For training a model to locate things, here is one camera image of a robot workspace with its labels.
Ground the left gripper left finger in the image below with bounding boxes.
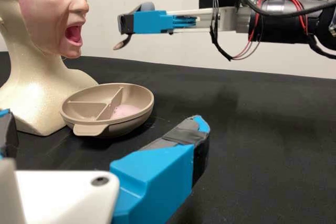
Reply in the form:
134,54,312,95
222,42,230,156
0,108,19,160

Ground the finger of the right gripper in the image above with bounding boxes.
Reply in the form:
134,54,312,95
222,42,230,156
128,4,144,15

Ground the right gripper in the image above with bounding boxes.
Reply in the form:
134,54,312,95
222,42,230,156
117,5,253,36

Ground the grey-handled spoon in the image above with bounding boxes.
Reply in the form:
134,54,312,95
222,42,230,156
112,2,156,51

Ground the beige divided bowl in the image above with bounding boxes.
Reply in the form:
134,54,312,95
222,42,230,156
59,82,155,138

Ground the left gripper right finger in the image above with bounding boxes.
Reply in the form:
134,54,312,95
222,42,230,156
109,114,211,224

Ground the dummy head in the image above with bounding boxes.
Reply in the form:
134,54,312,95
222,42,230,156
0,0,99,137

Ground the pink food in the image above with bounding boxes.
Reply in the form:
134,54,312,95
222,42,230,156
111,104,140,120

